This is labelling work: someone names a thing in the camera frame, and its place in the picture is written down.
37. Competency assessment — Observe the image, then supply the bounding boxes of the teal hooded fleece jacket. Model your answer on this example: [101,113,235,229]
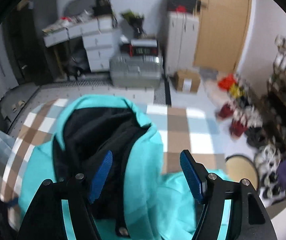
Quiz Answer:
[18,95,197,239]

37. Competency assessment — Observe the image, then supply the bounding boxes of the round wooden stool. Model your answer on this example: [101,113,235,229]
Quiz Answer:
[225,154,260,190]

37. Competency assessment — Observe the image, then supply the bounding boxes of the checkered bed sheet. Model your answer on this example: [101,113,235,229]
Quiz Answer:
[0,99,226,202]

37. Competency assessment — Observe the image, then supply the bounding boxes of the orange plastic bag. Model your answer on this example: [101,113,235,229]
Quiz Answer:
[217,74,236,91]

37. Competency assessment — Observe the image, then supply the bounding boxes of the brown cardboard parcel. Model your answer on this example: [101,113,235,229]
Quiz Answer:
[174,69,201,93]

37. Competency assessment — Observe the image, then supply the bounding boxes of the flat silver suitcase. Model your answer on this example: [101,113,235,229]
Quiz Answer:
[109,54,164,88]

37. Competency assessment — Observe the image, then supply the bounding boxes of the black bag under desk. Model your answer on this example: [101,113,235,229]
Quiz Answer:
[62,48,90,80]

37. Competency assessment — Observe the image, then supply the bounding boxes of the black shoe box on suitcase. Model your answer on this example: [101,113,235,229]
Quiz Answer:
[120,38,159,57]

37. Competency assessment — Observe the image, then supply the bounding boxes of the white drawer desk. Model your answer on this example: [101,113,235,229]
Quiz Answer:
[44,16,121,72]

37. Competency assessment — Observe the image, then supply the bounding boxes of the wooden door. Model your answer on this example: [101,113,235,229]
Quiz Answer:
[194,0,251,73]

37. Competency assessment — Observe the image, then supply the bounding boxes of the upright white suitcase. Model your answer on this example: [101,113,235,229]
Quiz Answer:
[163,11,199,76]

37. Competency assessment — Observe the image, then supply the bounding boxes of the black wardrobe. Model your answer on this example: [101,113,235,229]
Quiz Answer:
[2,0,60,86]

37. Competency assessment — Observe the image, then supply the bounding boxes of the flower bouquet dark wrap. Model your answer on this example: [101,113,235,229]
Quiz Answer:
[120,10,146,39]

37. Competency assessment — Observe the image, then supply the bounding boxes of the black bag on desk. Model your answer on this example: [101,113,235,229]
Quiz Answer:
[93,0,113,17]

